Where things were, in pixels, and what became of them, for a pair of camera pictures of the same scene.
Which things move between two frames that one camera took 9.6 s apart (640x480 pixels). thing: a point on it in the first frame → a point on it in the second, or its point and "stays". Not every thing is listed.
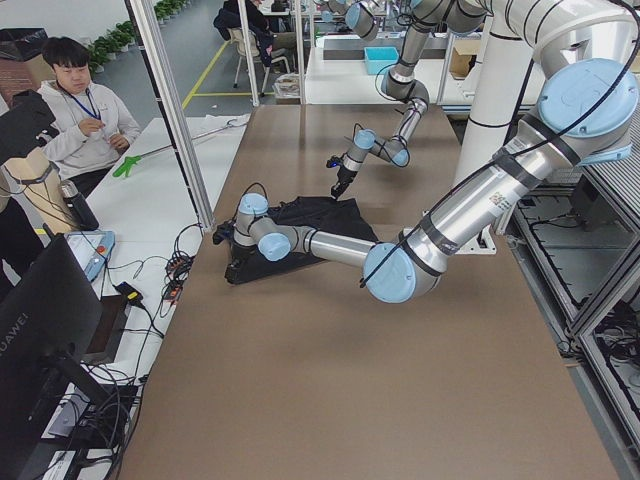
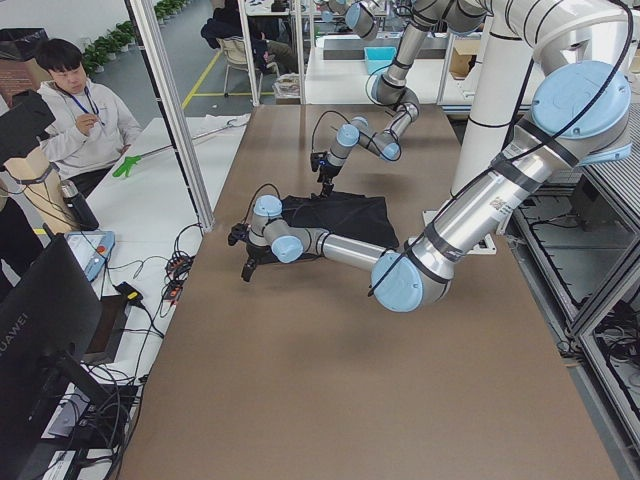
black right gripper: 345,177 → 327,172
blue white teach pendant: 93,250 stays
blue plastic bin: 379,58 stays
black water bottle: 79,207 stays
